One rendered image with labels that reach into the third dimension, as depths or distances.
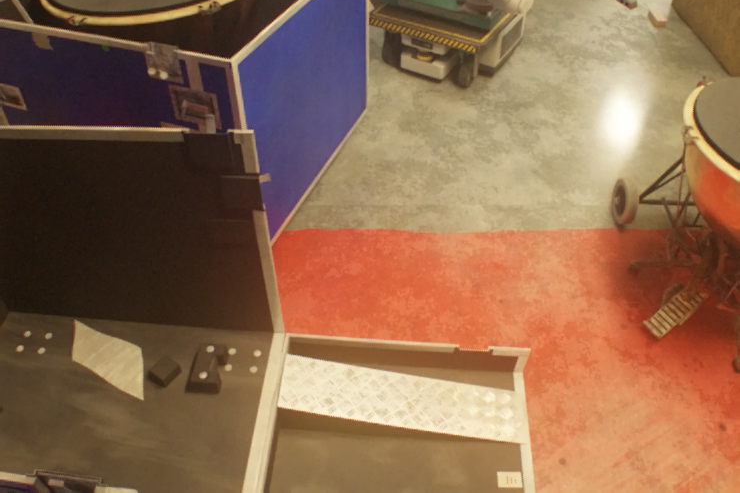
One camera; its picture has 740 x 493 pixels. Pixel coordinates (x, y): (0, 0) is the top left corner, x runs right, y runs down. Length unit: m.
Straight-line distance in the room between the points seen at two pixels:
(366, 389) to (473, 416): 0.35
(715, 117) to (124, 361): 1.98
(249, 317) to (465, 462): 0.80
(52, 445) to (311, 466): 0.76
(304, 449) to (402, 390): 0.35
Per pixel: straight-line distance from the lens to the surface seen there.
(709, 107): 2.14
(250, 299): 1.93
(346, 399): 1.94
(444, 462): 1.98
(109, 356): 2.13
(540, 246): 2.61
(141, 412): 1.98
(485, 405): 2.06
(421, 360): 2.10
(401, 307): 2.31
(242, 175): 1.58
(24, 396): 2.16
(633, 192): 2.70
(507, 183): 2.87
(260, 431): 1.86
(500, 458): 2.02
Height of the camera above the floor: 1.81
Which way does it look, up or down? 43 degrees down
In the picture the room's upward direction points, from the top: straight up
